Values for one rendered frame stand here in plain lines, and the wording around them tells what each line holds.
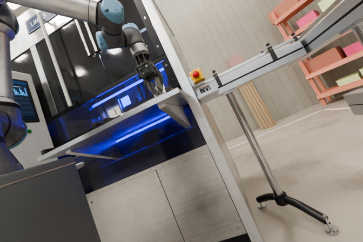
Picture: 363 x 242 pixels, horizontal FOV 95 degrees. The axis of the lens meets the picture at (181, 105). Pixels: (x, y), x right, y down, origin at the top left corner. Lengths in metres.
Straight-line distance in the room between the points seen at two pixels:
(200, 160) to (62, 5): 0.92
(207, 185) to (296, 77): 4.28
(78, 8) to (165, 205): 1.05
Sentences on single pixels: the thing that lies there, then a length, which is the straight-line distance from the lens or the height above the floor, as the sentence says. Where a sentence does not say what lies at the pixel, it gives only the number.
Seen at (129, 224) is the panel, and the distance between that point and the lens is 1.33.
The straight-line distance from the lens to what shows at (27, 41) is 1.86.
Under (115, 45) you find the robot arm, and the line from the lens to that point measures 0.81.
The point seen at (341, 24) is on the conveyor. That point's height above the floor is 0.86.
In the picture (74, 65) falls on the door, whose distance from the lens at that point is 1.47.
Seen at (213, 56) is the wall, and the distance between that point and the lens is 4.77.
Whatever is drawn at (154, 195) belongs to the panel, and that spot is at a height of 0.44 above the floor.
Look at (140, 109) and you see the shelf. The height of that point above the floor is 0.87.
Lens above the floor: 0.73
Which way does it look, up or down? 8 degrees up
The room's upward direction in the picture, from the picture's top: 24 degrees counter-clockwise
